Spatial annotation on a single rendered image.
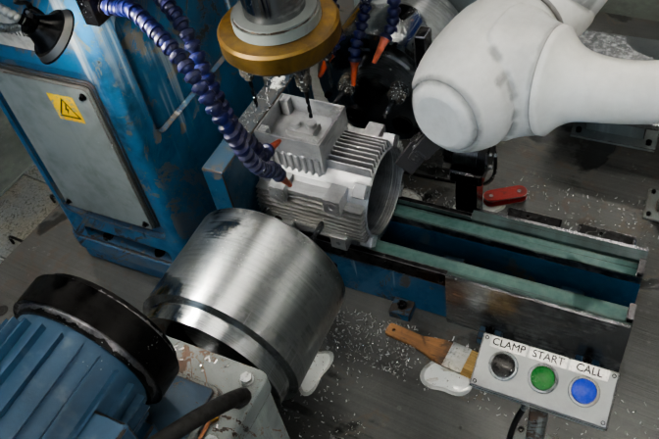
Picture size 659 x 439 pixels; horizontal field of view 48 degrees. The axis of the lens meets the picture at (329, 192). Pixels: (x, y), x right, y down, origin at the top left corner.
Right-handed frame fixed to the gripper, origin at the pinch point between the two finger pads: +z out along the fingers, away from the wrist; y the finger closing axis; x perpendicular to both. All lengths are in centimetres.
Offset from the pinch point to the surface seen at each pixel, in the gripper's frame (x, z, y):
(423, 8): -9.8, 9.3, -39.0
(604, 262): 37.1, 9.3, -10.3
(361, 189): -3.0, 13.0, 0.8
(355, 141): -7.7, 13.1, -6.8
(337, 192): -5.8, 16.0, 1.6
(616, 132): 38, 21, -53
